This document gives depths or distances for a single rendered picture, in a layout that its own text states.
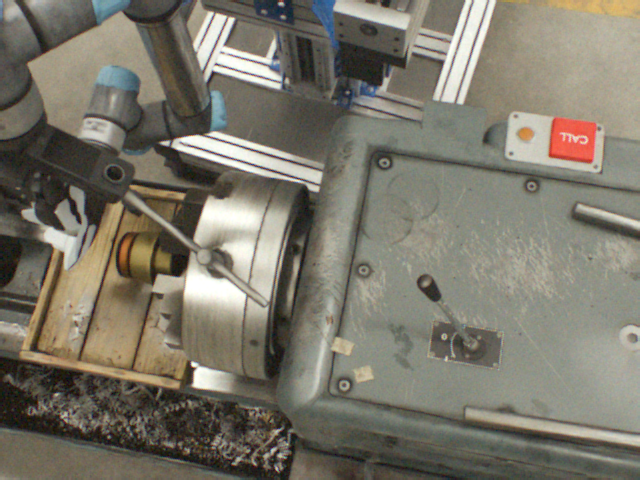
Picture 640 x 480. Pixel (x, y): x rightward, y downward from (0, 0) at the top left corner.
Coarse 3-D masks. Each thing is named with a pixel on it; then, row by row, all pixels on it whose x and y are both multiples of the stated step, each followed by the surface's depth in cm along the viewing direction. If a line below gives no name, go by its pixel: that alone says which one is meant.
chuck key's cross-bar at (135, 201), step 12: (132, 204) 99; (144, 204) 99; (156, 216) 99; (168, 228) 99; (180, 240) 99; (192, 240) 99; (216, 264) 98; (228, 276) 98; (240, 288) 98; (252, 288) 98; (264, 300) 97
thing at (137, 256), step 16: (128, 240) 121; (144, 240) 120; (128, 256) 120; (144, 256) 119; (160, 256) 119; (176, 256) 125; (128, 272) 121; (144, 272) 119; (160, 272) 120; (176, 272) 124
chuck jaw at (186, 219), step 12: (192, 192) 114; (204, 192) 114; (216, 192) 112; (228, 192) 112; (192, 204) 112; (180, 216) 116; (192, 216) 113; (180, 228) 115; (192, 228) 115; (168, 240) 117; (180, 252) 118
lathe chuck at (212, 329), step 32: (256, 192) 111; (224, 224) 107; (256, 224) 107; (192, 256) 106; (192, 288) 106; (224, 288) 105; (192, 320) 107; (224, 320) 106; (192, 352) 111; (224, 352) 109
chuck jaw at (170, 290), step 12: (168, 276) 119; (156, 288) 118; (168, 288) 118; (180, 288) 118; (168, 300) 118; (180, 300) 118; (168, 312) 117; (180, 312) 117; (180, 324) 116; (168, 336) 115; (180, 336) 115; (180, 348) 117
